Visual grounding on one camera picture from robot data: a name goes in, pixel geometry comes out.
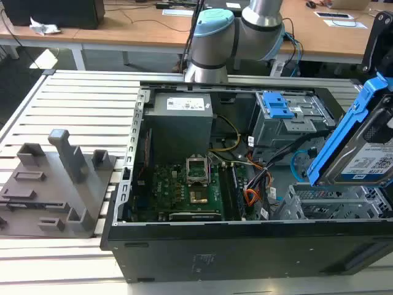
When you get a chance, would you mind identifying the hard disk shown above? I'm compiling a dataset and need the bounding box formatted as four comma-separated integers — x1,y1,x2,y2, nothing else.
308,76,393,187

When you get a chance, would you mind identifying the blue disk bay latch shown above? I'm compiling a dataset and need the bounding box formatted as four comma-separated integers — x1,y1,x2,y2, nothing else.
263,91,295,119

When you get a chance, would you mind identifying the metal disk bay cage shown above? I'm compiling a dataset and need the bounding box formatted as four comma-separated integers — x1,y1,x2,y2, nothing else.
251,90,337,148

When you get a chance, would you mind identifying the black RAM slot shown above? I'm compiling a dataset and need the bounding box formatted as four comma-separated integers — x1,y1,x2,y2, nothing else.
219,167,235,221

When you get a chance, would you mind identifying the white paper sheet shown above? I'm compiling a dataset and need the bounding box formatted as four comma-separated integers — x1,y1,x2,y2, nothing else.
322,18,368,30
161,9,195,17

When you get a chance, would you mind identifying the grey power supply unit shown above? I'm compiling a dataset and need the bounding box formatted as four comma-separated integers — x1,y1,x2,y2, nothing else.
143,92,214,154

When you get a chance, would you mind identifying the wooden office desk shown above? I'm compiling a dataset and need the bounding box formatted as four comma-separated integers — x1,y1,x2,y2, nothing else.
0,0,393,71

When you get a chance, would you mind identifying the CPU socket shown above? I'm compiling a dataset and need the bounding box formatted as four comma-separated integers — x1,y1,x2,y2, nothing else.
189,189,209,205

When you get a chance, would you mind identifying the green motherboard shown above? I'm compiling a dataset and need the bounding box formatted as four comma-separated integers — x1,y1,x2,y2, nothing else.
134,159,246,221

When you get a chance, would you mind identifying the black open PC case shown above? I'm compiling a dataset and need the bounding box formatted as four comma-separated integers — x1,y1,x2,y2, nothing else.
100,80,393,284

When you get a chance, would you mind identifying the black graphics card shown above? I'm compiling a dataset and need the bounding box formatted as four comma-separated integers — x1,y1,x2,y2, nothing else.
168,211,222,221

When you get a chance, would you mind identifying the black box on desk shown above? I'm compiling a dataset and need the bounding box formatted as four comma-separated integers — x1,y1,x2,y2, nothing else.
2,0,106,30

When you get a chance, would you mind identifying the crumpled white paper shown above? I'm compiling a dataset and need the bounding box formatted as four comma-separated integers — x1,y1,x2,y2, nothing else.
29,17,61,35

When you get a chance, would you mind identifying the grey parts rack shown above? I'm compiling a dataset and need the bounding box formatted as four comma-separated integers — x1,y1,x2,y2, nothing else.
0,129,117,239

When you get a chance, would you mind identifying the blue data wire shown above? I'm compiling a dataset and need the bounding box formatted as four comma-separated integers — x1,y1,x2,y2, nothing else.
290,149,311,181

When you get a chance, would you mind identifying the black power wire bundle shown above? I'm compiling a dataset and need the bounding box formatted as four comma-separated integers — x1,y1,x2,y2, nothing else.
245,135,317,200

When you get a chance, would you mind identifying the metal rear expansion bracket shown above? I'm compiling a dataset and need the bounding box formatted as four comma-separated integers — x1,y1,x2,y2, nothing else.
274,183,393,221

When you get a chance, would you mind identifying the yellow black power cable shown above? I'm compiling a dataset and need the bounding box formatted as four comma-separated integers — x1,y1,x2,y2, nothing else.
208,114,241,152

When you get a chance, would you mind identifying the orange wire bundle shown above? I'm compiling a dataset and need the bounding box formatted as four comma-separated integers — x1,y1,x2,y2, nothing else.
244,162,273,207

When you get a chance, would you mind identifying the socket cover metal frame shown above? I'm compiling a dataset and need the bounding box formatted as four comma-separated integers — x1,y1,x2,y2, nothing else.
185,156,211,185

